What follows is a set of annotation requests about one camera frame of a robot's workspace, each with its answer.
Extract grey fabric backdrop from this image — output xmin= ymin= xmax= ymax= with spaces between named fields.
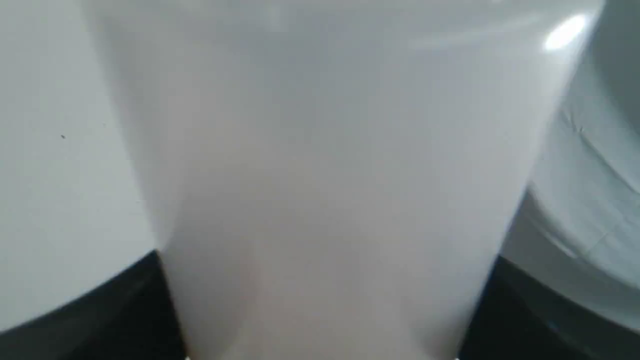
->
xmin=502 ymin=0 xmax=640 ymax=333

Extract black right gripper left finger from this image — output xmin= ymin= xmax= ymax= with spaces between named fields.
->
xmin=0 ymin=250 xmax=187 ymax=360

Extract clear plastic squeeze bottle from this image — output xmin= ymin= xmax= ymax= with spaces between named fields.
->
xmin=81 ymin=0 xmax=604 ymax=360

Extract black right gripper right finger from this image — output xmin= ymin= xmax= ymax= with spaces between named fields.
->
xmin=457 ymin=256 xmax=640 ymax=360

